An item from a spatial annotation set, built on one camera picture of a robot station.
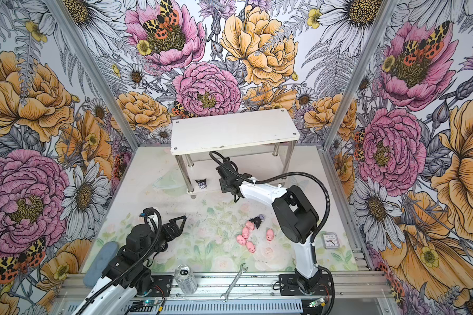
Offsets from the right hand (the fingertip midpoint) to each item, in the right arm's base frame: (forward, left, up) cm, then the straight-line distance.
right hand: (230, 186), depth 95 cm
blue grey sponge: (-33, +51, -4) cm, 61 cm away
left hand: (-19, +20, 0) cm, 28 cm away
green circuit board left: (-44, +28, -7) cm, 53 cm away
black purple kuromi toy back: (-15, -12, -5) cm, 20 cm away
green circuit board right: (-45, -33, -8) cm, 56 cm away
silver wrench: (-35, -5, -7) cm, 36 cm away
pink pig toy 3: (-22, -17, -6) cm, 28 cm away
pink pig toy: (-24, -5, -5) cm, 25 cm away
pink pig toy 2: (-20, -7, -6) cm, 22 cm away
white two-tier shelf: (+1, -11, +26) cm, 28 cm away
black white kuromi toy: (-1, +13, +4) cm, 13 cm away
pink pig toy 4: (-26, -9, -6) cm, 28 cm away
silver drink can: (-40, +13, +5) cm, 43 cm away
